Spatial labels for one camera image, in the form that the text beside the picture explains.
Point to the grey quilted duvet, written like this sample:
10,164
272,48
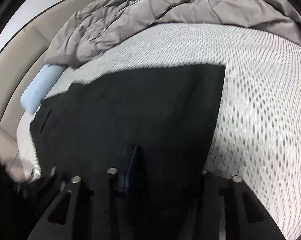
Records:
103,24

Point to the beige bed frame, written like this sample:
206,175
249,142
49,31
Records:
22,57

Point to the light blue pillow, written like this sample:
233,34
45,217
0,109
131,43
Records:
40,86

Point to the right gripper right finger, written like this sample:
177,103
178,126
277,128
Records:
245,216

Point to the white honeycomb mattress cover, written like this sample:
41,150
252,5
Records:
258,133

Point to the black pants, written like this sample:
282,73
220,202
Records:
139,138

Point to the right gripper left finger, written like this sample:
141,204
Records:
79,212

